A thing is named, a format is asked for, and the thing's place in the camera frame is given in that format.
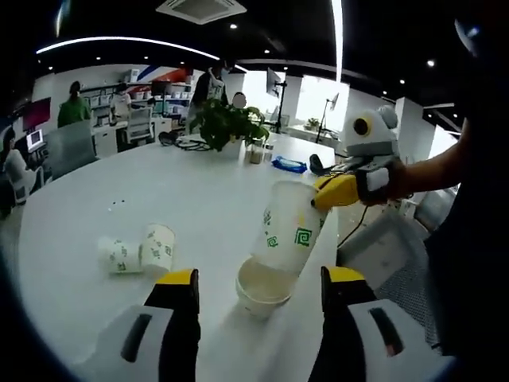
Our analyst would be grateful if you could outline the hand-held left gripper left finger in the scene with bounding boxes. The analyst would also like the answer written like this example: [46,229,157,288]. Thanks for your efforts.
[95,268,202,382]

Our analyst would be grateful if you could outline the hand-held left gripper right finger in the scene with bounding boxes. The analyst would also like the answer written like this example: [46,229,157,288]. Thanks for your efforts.
[320,265,434,382]

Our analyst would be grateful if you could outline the green print paper cup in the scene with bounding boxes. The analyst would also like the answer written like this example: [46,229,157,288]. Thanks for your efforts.
[249,181,332,276]
[138,223,176,276]
[97,236,143,275]

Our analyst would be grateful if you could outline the person's right hand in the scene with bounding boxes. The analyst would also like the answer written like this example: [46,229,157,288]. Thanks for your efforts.
[363,161,418,206]

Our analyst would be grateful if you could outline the black computer mouse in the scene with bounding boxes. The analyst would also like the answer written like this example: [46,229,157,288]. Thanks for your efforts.
[309,154,329,175]

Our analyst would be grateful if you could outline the monitor on black stand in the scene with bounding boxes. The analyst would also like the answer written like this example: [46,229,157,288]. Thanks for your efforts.
[316,93,341,144]
[266,67,289,134]

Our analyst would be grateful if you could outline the blue wipes packet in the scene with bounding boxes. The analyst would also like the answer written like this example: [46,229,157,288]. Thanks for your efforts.
[271,154,309,175]

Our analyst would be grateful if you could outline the grey mesh office chair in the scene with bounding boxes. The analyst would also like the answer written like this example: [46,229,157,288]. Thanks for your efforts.
[337,206,445,355]

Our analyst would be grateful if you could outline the white ceiling light strip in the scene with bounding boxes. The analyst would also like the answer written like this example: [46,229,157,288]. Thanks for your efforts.
[332,0,345,83]
[35,36,220,61]

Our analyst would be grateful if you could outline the potted green plant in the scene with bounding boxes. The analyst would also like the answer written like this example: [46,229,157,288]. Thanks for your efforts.
[189,98,270,158]

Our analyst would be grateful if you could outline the white table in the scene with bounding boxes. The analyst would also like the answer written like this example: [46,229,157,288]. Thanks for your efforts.
[17,133,349,382]

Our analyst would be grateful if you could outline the white storage shelves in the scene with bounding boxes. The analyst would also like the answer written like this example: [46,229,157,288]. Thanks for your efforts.
[83,67,196,116]

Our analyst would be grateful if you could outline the ceiling air conditioner vent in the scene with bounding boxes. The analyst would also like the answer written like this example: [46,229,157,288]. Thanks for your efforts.
[155,0,247,25]

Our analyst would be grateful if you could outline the small desk monitor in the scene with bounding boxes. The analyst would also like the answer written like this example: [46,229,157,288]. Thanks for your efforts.
[25,129,44,150]

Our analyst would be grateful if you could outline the pink screen monitor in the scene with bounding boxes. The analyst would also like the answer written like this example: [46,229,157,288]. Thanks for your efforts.
[21,97,52,131]

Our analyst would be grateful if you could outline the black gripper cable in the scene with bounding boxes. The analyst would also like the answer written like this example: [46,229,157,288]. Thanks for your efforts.
[337,203,369,250]

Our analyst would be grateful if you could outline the black headset with cables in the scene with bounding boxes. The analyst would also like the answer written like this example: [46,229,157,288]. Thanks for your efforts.
[157,131,210,152]

